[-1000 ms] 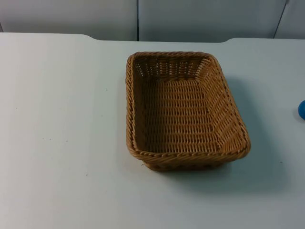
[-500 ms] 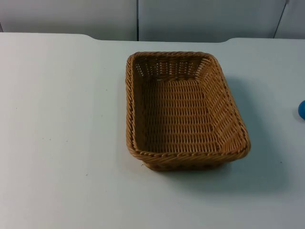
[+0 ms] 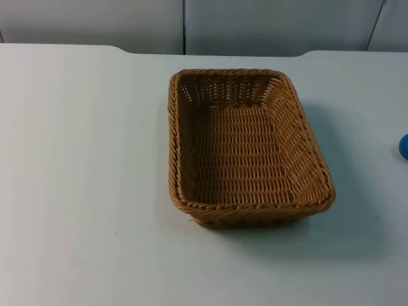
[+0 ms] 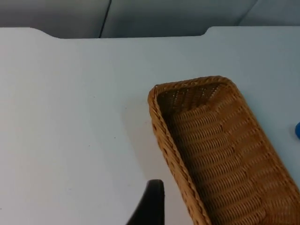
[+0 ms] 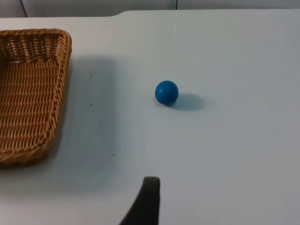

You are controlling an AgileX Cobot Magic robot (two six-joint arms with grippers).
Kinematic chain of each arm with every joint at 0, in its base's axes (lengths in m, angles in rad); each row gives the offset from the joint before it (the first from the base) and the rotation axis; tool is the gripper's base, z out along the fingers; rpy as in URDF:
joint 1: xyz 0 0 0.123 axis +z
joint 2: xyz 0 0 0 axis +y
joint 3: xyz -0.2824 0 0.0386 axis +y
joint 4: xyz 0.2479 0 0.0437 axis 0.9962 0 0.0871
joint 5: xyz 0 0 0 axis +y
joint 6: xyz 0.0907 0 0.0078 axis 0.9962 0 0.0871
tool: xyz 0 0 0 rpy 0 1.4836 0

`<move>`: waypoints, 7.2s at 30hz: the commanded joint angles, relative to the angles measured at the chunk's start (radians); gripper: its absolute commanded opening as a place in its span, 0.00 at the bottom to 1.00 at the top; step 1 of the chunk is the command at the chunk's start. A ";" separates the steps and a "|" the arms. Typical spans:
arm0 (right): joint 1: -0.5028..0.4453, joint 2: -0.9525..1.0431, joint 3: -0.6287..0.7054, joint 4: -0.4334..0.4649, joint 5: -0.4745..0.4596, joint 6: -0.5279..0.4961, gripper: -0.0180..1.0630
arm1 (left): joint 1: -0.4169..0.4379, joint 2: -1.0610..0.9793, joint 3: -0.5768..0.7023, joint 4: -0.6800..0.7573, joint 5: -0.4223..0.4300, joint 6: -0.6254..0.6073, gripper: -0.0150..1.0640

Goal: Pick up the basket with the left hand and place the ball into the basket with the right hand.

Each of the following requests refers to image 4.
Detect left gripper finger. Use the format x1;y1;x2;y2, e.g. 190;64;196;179
126;179;165;225

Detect pale brown wicker basket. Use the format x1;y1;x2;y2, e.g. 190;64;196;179
147;75;300;225

